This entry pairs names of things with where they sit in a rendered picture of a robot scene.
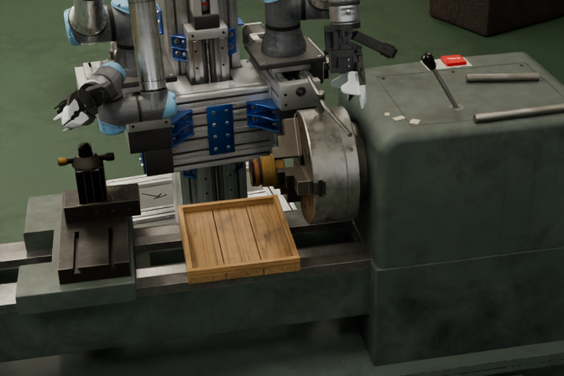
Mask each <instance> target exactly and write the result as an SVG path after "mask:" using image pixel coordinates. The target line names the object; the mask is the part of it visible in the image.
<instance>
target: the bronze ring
mask: <svg viewBox="0 0 564 376"><path fill-rule="evenodd" d="M248 168H249V176H250V181H251V185H252V186H260V185H261V186H262V187H268V186H273V187H274V188H275V187H276V185H277V177H276V169H278V168H285V162H284V160H283V159H274V156H273V155H272V154H270V155H269V156H261V157H258V159H250V160H249V162H248Z"/></svg>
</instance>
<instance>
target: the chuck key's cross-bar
mask: <svg viewBox="0 0 564 376"><path fill-rule="evenodd" d="M308 81H309V82H310V84H311V87H312V89H313V90H314V92H315V94H316V93H317V92H318V91H319V90H318V88H317V87H316V84H315V82H314V81H313V79H312V78H311V77H308ZM320 103H321V105H322V107H323V109H324V110H325V111H326V113H327V114H328V115H329V116H330V117H331V118H332V119H333V120H334V121H335V123H336V124H337V125H338V126H339V127H340V128H341V129H342V130H343V131H344V133H345V134H346V135H347V136H348V137H351V136H352V135H353V134H352V133H351V131H350V130H349V129H348V128H347V127H346V126H345V125H344V124H343V123H342V122H341V121H340V119H339V118H338V117H337V116H336V115H335V114H334V113H333V112H332V111H331V110H330V109H329V107H328V106H327V105H326V103H325V101H324V99H321V100H320Z"/></svg>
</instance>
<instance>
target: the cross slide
mask: <svg viewBox="0 0 564 376"><path fill-rule="evenodd" d="M64 197H65V191H63V193H62V206H61V219H60V244H59V257H58V269H57V271H58V276H59V282H60V285H64V284H71V283H78V282H86V281H93V280H100V279H113V278H120V277H127V276H131V266H130V252H129V237H128V217H118V218H110V219H102V220H95V221H88V222H73V223H65V213H64ZM109 224H110V225H109ZM108 225H109V226H108ZM114 234H115V235H114ZM105 240H106V241H105ZM120 249H121V250H120ZM110 250H111V251H110Z"/></svg>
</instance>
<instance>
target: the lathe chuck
mask: <svg viewBox="0 0 564 376"><path fill-rule="evenodd" d="M296 113H297V119H298V126H299V132H300V145H301V151H302V153H303V155H302V156H300V157H299V158H293V160H294V166H301V165H304V166H305V167H306V169H307V171H308V173H309V175H310V177H311V179H312V181H313V183H318V180H323V182H325V195H323V197H319V196H314V195H313V193H312V194H305V195H301V202H300V207H301V210H302V212H303V215H304V218H305V220H306V221H307V222H308V223H309V224H317V223H324V222H338V221H342V220H343V218H344V217H345V215H346V211H347V164H346V156H345V150H344V145H343V141H342V133H341V129H340V127H339V126H338V125H337V124H336V123H335V121H334V120H333V119H332V118H331V117H330V116H329V115H328V114H327V113H326V111H325V112H324V113H323V117H325V118H326V121H325V122H324V123H318V122H316V121H315V120H314V118H315V117H317V112H316V108H313V109H305V110H297V112H296ZM296 113H295V115H296ZM295 115H294V118H295ZM326 217H334V218H333V219H332V220H330V221H323V220H322V219H324V218H326Z"/></svg>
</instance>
